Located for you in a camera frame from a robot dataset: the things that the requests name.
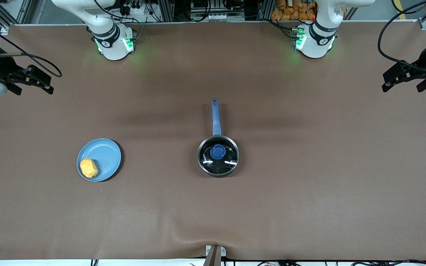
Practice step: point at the orange packaged goods pile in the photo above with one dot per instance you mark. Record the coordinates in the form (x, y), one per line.
(290, 9)

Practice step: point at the glass lid with blue knob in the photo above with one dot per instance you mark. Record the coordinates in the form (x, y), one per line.
(218, 152)

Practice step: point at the white power strip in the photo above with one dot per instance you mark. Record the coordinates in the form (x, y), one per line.
(135, 10)

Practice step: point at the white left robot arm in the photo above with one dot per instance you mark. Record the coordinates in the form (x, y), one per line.
(314, 40)

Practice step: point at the brown table cloth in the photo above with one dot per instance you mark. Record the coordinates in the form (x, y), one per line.
(309, 166)

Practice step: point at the blue plate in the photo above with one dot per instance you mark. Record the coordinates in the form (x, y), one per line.
(105, 155)

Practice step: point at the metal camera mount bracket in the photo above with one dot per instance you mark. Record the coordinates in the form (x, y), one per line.
(215, 255)

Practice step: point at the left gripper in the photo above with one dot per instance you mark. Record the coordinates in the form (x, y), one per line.
(422, 67)

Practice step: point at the yellow potato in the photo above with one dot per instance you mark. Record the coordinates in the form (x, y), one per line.
(88, 168)

